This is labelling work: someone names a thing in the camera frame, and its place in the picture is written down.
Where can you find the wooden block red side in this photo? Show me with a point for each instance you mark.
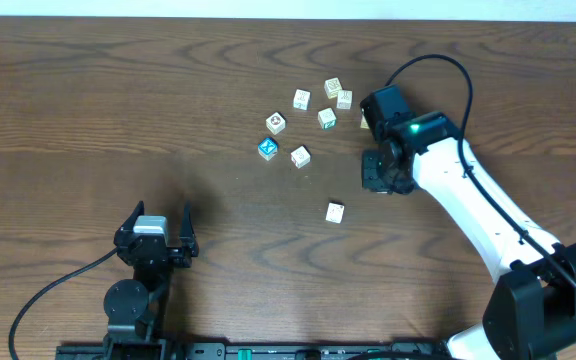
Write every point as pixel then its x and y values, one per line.
pixel 300 157

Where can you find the blue letter block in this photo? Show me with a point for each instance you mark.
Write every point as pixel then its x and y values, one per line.
pixel 267 148

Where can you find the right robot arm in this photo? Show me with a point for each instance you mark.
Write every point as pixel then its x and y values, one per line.
pixel 532 311

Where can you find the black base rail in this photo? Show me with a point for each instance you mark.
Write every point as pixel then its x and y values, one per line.
pixel 220 351

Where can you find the wooden block yellow side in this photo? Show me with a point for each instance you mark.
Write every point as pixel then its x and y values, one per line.
pixel 363 123

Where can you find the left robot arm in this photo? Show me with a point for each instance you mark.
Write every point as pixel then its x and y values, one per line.
pixel 136 307

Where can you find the wooden block brown circle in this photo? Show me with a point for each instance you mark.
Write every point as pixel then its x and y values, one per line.
pixel 275 123

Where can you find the wooden block green side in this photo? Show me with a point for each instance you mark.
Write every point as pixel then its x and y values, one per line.
pixel 327 118

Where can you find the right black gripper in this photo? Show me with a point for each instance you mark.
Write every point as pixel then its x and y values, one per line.
pixel 372 178

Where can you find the wooden block beside top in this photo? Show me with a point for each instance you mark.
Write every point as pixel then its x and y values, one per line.
pixel 344 99

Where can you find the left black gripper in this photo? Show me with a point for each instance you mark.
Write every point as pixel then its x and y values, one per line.
pixel 177 258

